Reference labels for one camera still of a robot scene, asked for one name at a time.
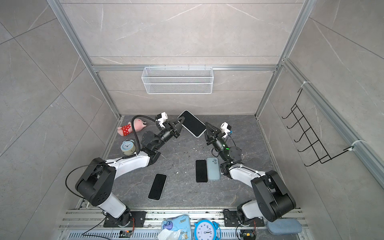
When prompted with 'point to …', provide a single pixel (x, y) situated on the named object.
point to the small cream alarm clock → (128, 147)
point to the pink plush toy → (125, 130)
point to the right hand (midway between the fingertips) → (204, 124)
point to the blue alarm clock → (206, 229)
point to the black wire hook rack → (309, 147)
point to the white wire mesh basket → (177, 80)
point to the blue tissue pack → (182, 222)
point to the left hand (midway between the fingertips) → (185, 116)
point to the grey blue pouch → (284, 226)
